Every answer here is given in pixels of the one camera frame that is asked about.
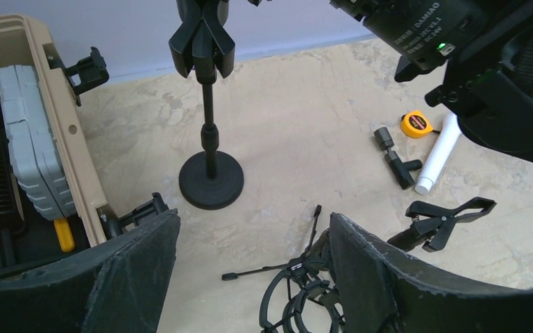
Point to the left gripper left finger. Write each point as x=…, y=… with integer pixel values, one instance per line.
x=118, y=286

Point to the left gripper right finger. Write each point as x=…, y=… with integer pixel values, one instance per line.
x=383, y=289

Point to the tripod shock mount stand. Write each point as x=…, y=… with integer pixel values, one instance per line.
x=310, y=277

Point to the black mic stand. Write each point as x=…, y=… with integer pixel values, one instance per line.
x=211, y=179
x=432, y=225

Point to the white wireless microphone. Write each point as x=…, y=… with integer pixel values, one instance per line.
x=439, y=155

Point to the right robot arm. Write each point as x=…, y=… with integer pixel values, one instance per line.
x=486, y=49

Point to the black mic clip adapter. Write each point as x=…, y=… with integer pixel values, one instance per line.
x=401, y=170

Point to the black tray in case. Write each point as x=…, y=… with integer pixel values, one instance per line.
x=0, y=220

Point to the grey tool case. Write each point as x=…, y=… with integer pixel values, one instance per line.
x=33, y=153

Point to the orange tape measure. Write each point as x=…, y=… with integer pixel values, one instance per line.
x=415, y=125

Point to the tan hard case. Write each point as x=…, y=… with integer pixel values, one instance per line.
x=27, y=41

